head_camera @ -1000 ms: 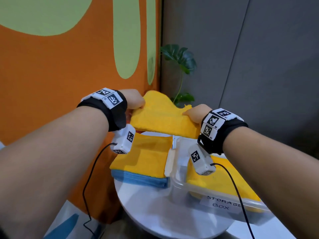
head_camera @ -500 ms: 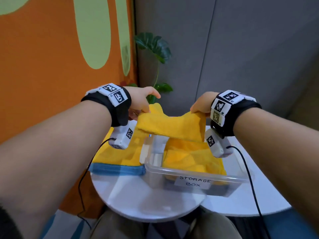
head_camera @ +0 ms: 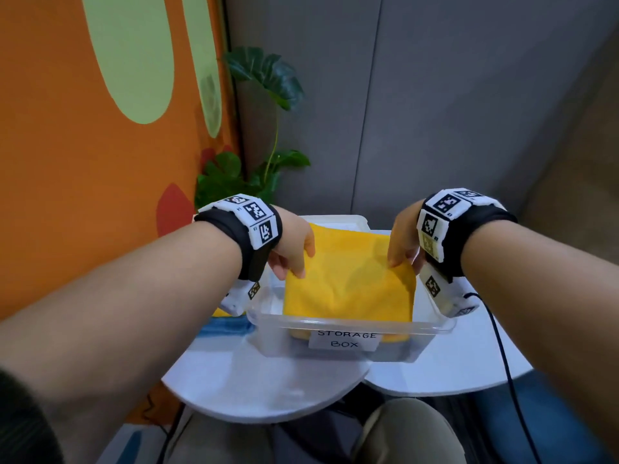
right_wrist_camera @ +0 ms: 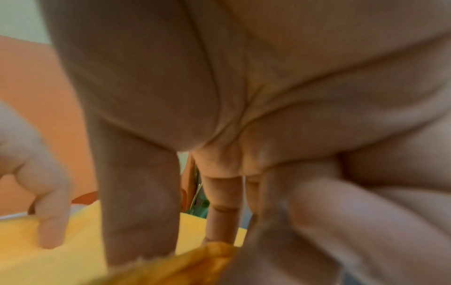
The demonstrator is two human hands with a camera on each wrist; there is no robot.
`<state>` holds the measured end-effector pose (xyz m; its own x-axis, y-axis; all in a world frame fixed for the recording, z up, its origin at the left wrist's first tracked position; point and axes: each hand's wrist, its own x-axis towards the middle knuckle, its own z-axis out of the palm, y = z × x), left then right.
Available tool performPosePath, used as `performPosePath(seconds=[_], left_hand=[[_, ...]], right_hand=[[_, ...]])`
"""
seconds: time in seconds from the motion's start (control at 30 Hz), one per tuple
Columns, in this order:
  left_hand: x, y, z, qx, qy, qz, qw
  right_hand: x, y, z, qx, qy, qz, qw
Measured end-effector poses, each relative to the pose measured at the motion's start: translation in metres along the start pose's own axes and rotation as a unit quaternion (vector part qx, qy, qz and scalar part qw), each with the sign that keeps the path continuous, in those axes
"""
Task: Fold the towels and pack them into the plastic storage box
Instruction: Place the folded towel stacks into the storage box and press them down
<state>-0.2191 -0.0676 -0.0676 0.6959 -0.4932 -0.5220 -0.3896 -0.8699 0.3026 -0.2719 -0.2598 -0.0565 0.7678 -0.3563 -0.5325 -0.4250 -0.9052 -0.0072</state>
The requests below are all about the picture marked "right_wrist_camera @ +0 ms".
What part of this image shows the person's right hand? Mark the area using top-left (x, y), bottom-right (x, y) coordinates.
top-left (39, 0), bottom-right (451, 285)

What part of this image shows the person's left hand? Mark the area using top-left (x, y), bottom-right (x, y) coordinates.
top-left (0, 100), bottom-right (73, 250)

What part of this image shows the yellow towel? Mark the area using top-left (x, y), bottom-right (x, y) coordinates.
top-left (0, 200), bottom-right (248, 285)

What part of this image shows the green leafy plant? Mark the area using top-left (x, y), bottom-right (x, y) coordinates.
top-left (186, 167), bottom-right (212, 221)

